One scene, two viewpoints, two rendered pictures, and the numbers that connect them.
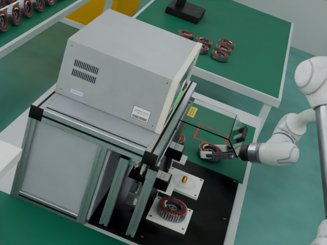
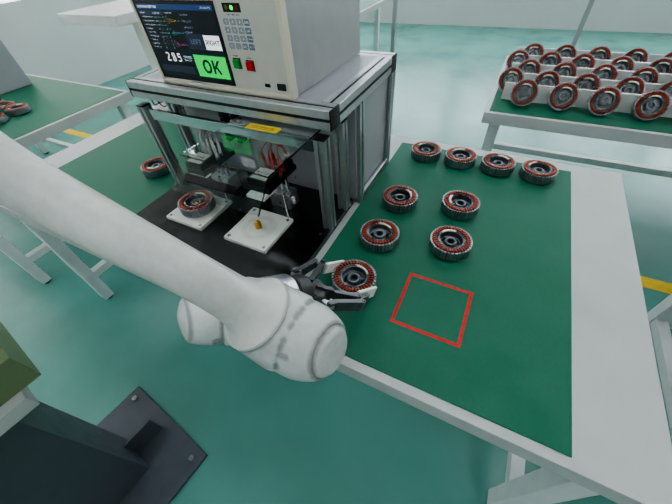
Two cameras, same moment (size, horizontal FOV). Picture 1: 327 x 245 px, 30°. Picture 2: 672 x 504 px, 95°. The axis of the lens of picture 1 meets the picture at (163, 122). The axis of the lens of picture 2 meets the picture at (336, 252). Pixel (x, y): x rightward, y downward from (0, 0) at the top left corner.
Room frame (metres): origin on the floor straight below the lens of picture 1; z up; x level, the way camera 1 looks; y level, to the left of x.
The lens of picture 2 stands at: (2.62, -0.70, 1.40)
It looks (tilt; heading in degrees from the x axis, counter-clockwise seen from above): 47 degrees down; 115
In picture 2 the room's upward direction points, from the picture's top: 5 degrees counter-clockwise
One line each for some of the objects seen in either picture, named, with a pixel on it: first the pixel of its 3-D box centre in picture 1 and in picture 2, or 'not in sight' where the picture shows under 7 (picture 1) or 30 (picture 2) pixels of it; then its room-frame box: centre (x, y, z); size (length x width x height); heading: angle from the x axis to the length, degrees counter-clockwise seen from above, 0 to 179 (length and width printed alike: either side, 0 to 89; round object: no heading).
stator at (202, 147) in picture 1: (209, 151); (354, 279); (2.45, -0.24, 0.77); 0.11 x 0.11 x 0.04
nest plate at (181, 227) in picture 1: (170, 214); (200, 209); (1.88, -0.14, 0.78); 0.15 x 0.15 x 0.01; 85
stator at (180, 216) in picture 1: (172, 209); (197, 203); (1.88, -0.14, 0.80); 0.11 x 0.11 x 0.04
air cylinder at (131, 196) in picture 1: (135, 195); not in sight; (1.89, 0.01, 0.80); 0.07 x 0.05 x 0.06; 175
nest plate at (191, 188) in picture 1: (183, 183); (259, 228); (2.12, -0.16, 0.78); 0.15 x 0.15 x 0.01; 85
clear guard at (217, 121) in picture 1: (205, 122); (255, 153); (2.18, -0.16, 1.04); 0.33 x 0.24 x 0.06; 85
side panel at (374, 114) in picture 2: not in sight; (373, 138); (2.35, 0.22, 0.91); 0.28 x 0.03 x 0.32; 85
